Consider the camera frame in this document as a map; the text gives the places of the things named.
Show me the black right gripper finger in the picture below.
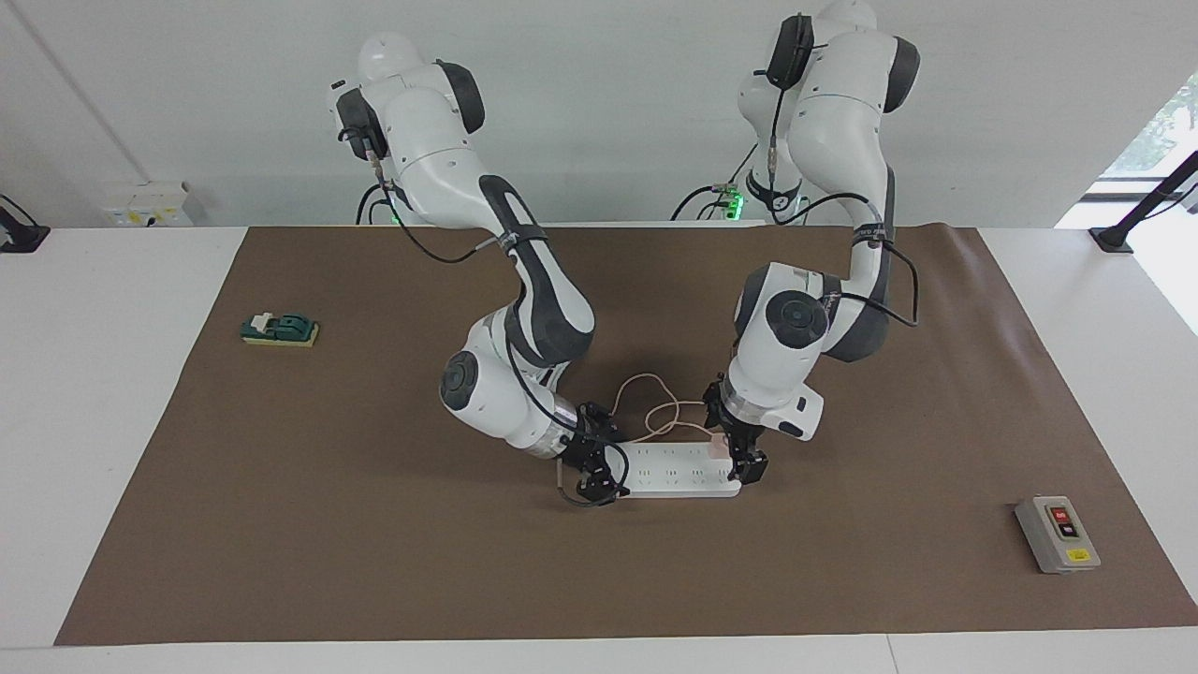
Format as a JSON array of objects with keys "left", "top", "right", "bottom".
[
  {"left": 581, "top": 403, "right": 621, "bottom": 444},
  {"left": 577, "top": 467, "right": 631, "bottom": 507}
]

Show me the pink charging cable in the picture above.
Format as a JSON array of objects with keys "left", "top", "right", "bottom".
[{"left": 612, "top": 374, "right": 714, "bottom": 445}]

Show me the white power strip with cord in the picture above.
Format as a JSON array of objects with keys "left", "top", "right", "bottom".
[{"left": 608, "top": 442, "right": 743, "bottom": 500}]

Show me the brown paper table mat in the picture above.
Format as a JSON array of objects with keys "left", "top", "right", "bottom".
[{"left": 53, "top": 225, "right": 1198, "bottom": 647}]

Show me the black clamp stand with pole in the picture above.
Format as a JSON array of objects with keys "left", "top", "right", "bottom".
[{"left": 1088, "top": 150, "right": 1198, "bottom": 255}]

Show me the window with green view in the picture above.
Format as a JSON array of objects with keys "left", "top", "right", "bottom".
[{"left": 1086, "top": 70, "right": 1198, "bottom": 202}]

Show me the black left base cable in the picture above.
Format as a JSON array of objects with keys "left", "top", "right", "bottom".
[{"left": 669, "top": 140, "right": 761, "bottom": 223}]

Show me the black base cable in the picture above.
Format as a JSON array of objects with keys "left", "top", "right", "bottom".
[
  {"left": 355, "top": 183, "right": 398, "bottom": 227},
  {"left": 669, "top": 140, "right": 761, "bottom": 223}
]

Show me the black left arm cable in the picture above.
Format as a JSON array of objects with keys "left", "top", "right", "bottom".
[{"left": 765, "top": 42, "right": 922, "bottom": 330}]

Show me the grey on-off switch box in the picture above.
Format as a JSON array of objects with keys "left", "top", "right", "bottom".
[{"left": 1015, "top": 494, "right": 1103, "bottom": 576}]

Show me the green knife switch yellow base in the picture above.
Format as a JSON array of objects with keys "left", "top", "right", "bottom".
[{"left": 241, "top": 311, "right": 321, "bottom": 349}]

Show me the black right base cable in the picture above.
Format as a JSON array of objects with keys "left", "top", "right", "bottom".
[{"left": 355, "top": 183, "right": 398, "bottom": 227}]

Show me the white wall socket box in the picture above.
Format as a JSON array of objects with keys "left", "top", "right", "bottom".
[{"left": 101, "top": 182, "right": 195, "bottom": 228}]

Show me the black clamp mount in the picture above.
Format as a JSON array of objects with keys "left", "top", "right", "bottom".
[{"left": 0, "top": 194, "right": 51, "bottom": 255}]

